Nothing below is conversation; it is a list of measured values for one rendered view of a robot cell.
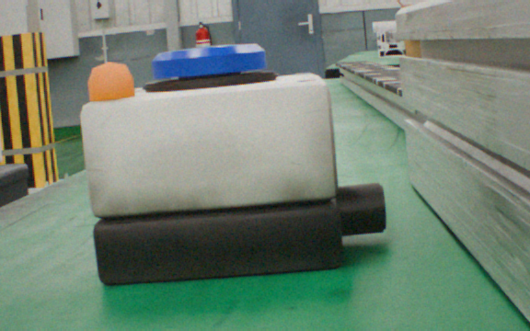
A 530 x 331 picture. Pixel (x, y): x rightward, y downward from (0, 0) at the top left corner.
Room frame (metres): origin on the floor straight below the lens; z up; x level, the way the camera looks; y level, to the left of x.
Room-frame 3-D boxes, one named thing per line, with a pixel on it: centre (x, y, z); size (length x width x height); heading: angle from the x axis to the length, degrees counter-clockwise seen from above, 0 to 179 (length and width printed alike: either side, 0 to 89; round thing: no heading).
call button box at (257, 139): (0.35, 0.01, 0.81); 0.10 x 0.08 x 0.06; 88
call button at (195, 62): (0.35, 0.02, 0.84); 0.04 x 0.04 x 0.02
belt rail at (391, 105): (1.15, -0.14, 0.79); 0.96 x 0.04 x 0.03; 178
